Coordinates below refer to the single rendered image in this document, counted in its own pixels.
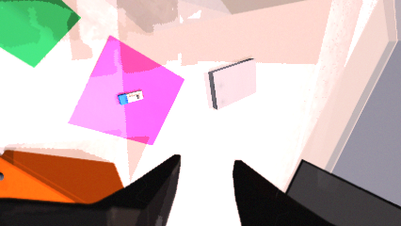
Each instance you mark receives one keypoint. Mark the beige panel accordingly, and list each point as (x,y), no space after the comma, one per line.
(242,6)

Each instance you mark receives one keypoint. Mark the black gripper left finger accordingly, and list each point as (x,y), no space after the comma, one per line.
(147,201)

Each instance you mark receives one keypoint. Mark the pink square zone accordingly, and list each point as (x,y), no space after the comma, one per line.
(122,69)

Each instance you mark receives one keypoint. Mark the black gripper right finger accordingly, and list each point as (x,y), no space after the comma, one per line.
(260,203)

